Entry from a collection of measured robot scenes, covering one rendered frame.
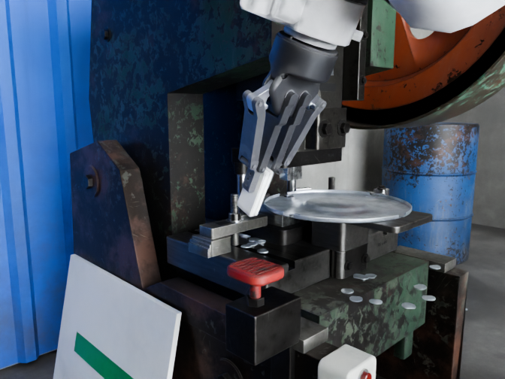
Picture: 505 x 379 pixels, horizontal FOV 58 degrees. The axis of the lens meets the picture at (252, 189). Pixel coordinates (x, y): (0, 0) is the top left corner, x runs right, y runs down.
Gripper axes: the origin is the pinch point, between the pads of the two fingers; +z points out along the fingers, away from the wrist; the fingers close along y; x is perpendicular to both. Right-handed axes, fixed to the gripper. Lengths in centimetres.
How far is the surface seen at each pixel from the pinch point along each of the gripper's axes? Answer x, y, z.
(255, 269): -5.6, -0.9, 9.2
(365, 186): 108, 249, 100
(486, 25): 9, 66, -28
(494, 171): 66, 362, 72
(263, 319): -10.2, -1.2, 14.1
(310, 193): 16.3, 39.1, 16.8
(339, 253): -1.7, 28.2, 17.1
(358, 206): 1.2, 32.7, 9.0
